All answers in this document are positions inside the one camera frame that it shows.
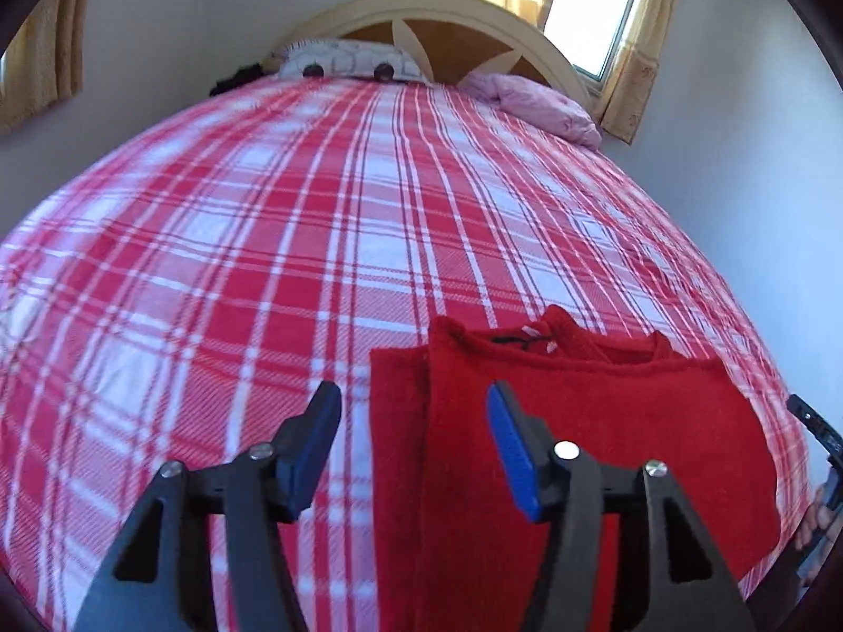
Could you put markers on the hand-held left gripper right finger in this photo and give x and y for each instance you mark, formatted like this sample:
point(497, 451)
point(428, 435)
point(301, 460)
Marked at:
point(515, 457)

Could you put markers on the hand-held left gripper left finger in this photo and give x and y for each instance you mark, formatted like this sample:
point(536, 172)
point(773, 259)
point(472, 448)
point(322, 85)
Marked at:
point(308, 451)

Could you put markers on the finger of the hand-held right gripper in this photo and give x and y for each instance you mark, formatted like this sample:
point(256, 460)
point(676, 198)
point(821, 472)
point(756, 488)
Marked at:
point(813, 421)

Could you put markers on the red embroidered sweater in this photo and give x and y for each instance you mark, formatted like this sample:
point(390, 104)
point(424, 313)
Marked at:
point(625, 421)

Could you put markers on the person's right hand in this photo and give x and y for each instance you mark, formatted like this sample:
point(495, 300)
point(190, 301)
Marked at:
point(815, 520)

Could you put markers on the red plaid blanket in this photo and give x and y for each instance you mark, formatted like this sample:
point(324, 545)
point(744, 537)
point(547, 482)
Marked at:
point(263, 243)

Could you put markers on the pink pillow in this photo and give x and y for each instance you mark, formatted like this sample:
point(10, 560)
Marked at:
point(546, 108)

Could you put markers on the dark cloth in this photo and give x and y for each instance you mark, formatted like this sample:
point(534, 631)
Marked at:
point(234, 80)

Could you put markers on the white patterned pillow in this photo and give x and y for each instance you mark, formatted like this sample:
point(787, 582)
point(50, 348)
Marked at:
point(349, 59)

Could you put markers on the narrow yellow curtain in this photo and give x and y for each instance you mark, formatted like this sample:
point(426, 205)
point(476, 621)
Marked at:
point(642, 59)

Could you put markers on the cream wooden headboard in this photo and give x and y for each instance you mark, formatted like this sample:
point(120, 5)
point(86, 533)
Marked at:
point(461, 23)

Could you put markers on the window behind headboard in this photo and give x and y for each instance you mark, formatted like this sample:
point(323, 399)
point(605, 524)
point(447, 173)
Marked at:
point(589, 6)

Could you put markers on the yellow side window curtain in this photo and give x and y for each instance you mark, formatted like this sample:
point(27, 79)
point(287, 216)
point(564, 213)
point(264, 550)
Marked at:
point(49, 46)

